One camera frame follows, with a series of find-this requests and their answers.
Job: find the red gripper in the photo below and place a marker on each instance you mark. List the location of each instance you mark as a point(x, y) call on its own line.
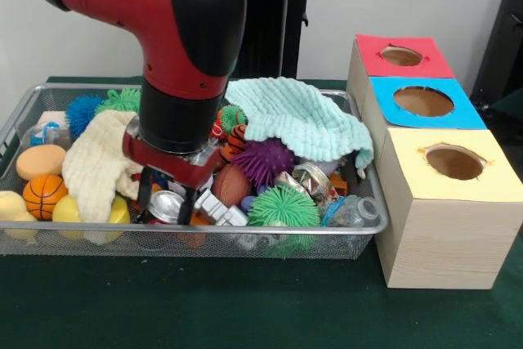
point(176, 167)

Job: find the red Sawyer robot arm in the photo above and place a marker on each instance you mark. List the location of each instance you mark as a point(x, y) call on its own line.
point(163, 14)

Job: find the mint green knitted cloth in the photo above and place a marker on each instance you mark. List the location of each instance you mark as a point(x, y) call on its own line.
point(302, 116)

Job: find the clear shallow bin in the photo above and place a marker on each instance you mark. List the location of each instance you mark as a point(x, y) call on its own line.
point(359, 239)

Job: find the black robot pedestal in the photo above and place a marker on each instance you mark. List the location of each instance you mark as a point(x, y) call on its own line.
point(274, 22)

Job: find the dark green table cloth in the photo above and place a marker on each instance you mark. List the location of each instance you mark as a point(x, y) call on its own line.
point(204, 308)

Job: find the small orange basketball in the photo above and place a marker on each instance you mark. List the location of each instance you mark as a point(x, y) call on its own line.
point(45, 196)

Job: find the cream knitted cloth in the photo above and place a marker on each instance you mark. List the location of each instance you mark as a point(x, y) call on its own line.
point(94, 161)

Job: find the crushed plastic water bottle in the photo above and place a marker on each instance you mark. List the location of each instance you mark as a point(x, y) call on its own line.
point(351, 210)

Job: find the pale orange round sponge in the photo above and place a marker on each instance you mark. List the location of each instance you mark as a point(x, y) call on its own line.
point(41, 161)

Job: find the purple spiky ball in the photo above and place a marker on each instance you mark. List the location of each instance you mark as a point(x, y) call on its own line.
point(263, 161)

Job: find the green fuzzy monster toy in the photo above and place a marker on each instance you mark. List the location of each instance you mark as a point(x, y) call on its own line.
point(122, 101)

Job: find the green spiky ball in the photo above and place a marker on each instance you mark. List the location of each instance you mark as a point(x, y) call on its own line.
point(284, 206)

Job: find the plain yellow ball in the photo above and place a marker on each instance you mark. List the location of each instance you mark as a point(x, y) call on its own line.
point(67, 210)

